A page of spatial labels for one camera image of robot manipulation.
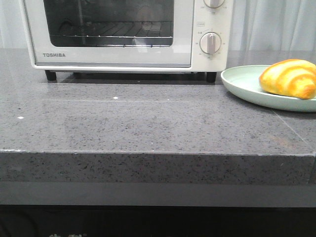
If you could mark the dark cabinet drawer front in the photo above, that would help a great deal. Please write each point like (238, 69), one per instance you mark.
(155, 221)

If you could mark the lower beige oven knob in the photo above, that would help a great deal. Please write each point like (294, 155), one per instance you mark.
(210, 43)

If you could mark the upper beige oven knob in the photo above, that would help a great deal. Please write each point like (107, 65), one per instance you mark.
(214, 4)

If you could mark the white Toshiba toaster oven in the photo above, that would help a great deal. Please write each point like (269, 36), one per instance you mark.
(205, 20)

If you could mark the glass oven door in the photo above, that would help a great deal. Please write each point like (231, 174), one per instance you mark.
(44, 16)

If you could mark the beige oven knob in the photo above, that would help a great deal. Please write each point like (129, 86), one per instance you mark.
(210, 43)
(214, 4)

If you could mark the metal wire oven rack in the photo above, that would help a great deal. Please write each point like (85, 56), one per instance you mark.
(151, 29)

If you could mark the yellow striped bread roll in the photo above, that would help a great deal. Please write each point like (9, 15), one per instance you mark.
(291, 77)

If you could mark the light green plate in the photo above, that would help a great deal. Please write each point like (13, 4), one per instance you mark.
(243, 82)

